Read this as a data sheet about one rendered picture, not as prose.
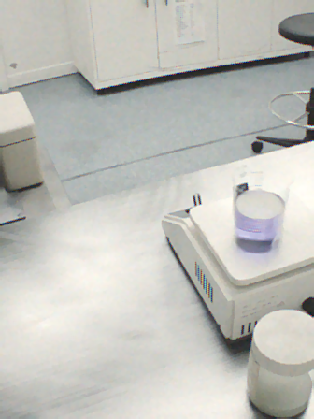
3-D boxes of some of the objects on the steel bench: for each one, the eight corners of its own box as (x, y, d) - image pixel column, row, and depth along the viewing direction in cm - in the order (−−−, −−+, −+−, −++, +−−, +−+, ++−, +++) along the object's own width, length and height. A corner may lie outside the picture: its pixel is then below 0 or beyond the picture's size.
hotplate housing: (160, 234, 63) (156, 178, 58) (254, 209, 66) (257, 156, 61) (235, 366, 46) (241, 310, 41) (349, 324, 48) (364, 267, 44)
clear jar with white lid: (313, 370, 44) (327, 313, 40) (310, 428, 40) (324, 370, 35) (251, 360, 46) (259, 304, 41) (239, 412, 41) (246, 358, 37)
